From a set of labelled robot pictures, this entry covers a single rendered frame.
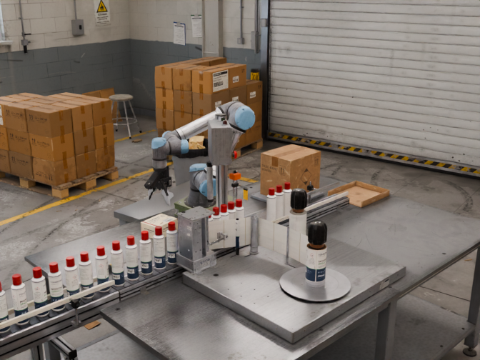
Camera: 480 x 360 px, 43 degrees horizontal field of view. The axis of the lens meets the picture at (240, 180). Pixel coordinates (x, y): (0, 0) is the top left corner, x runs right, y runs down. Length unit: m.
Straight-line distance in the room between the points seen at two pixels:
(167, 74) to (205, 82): 0.55
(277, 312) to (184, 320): 0.38
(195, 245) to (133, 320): 0.43
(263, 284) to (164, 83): 4.78
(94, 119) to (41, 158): 0.68
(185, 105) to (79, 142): 1.36
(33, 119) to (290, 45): 3.37
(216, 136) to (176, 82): 4.21
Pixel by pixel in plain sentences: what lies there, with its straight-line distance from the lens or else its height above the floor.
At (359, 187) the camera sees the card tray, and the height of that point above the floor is 0.83.
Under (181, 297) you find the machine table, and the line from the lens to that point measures 2.69.
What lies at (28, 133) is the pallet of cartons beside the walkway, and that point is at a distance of 6.48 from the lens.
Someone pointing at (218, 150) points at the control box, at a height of 1.36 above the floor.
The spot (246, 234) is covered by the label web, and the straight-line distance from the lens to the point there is 2.93.
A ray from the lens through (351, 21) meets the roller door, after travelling 7.46.
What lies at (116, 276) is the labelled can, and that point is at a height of 0.93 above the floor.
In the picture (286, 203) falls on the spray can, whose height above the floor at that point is 0.97.
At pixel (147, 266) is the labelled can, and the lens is 2.76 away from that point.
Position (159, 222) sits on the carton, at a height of 0.90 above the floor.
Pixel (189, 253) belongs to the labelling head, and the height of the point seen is 0.98.
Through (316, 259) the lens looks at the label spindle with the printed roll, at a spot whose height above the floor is 1.02.
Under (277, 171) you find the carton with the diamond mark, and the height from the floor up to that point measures 1.03.
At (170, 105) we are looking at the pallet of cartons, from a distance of 7.20.
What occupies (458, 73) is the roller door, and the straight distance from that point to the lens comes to 7.04.
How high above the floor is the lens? 2.17
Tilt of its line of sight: 19 degrees down
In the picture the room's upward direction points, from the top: straight up
